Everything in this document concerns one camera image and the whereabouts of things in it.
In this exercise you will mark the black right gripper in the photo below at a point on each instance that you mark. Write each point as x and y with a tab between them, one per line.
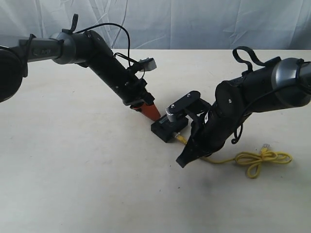
205	136

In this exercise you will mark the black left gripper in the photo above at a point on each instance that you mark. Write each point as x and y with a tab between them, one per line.
136	94

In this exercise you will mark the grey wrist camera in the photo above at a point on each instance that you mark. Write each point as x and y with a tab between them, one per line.
146	65
177	109

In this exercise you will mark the black network switch box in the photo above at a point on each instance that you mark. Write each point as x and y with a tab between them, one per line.
166	130

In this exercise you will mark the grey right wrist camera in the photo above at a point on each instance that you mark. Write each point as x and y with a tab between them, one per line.
177	109

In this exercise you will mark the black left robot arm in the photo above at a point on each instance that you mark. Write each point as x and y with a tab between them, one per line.
85	48

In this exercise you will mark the grey wrinkled backdrop cloth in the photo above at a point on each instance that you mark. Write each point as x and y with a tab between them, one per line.
169	24

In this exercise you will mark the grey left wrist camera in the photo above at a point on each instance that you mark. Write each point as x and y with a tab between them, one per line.
146	65

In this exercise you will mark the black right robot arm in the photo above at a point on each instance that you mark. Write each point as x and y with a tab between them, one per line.
265	86

